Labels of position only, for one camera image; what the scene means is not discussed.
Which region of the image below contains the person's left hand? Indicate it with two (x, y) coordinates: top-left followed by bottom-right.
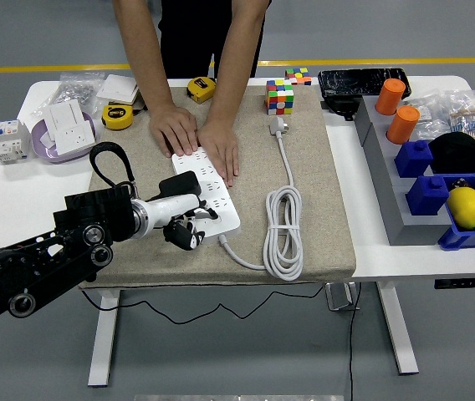
(197, 120), (240, 188)

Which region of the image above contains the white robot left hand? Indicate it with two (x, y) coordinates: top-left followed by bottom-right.
(143, 192), (222, 252)

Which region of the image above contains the person's right hand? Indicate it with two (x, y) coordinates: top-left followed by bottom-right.
(149, 104), (199, 158)

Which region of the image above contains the black plug adapter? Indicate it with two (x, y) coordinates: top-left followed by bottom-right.
(157, 170), (202, 201)

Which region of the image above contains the white power strip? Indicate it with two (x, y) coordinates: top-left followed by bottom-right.
(171, 145), (242, 246)

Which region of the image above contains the black adapter cord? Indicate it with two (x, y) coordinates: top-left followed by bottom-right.
(79, 190), (335, 327)

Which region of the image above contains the grey-brown mat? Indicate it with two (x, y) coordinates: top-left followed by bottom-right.
(79, 85), (356, 289)

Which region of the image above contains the large colourful puzzle cube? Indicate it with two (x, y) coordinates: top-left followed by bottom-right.
(264, 79), (295, 116)

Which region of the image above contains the black desk control panel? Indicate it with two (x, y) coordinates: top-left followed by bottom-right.
(432, 276), (475, 290)

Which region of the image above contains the person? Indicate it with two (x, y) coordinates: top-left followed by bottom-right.
(157, 0), (266, 80)

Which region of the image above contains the small colourful puzzle cube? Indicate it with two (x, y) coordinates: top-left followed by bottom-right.
(284, 67), (313, 87)

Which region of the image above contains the white table leg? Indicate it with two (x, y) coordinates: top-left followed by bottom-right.
(87, 287), (121, 388)
(377, 280), (420, 374)

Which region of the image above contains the clear bag of screws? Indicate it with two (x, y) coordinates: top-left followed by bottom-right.
(32, 71), (105, 118)

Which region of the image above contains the purple bowl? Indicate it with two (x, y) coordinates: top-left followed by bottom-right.
(30, 111), (97, 165)

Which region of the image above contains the blue storage bin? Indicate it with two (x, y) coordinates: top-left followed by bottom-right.
(437, 171), (475, 251)

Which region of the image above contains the black plastic tray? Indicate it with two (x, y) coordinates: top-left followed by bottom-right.
(317, 68), (413, 104)

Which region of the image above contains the yellow lemon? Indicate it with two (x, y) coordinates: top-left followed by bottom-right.
(446, 186), (475, 230)

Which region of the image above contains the white circuit breaker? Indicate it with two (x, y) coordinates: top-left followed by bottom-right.
(0, 119), (32, 166)

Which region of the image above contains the orange cylinder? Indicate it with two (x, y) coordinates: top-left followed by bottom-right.
(386, 104), (421, 145)
(374, 78), (407, 116)

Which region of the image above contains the grey stepped block holder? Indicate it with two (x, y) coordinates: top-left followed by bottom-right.
(353, 94), (452, 246)

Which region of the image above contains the blue block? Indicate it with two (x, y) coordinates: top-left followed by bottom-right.
(394, 140), (434, 179)
(405, 175), (450, 217)

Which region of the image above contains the clear plastic bag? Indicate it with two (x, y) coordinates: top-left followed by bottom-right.
(404, 95), (452, 142)

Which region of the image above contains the black cloth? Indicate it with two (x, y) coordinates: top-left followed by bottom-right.
(427, 131), (475, 175)

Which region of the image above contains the clear bag of resistors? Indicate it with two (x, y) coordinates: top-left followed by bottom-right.
(444, 89), (475, 141)

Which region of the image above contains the yellow tape measure with strap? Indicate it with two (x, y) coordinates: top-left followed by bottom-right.
(100, 104), (134, 129)

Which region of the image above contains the white power cord with plug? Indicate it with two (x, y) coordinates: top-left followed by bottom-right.
(219, 115), (304, 282)

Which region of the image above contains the white square switch panel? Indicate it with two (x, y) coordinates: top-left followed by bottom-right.
(94, 74), (139, 105)

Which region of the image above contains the white wall socket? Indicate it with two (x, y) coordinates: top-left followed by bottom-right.
(51, 120), (97, 156)

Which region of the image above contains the white switch plate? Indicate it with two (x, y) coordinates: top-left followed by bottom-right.
(48, 99), (88, 135)

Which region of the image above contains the black hanging cable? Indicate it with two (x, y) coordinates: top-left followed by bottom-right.
(347, 283), (362, 401)

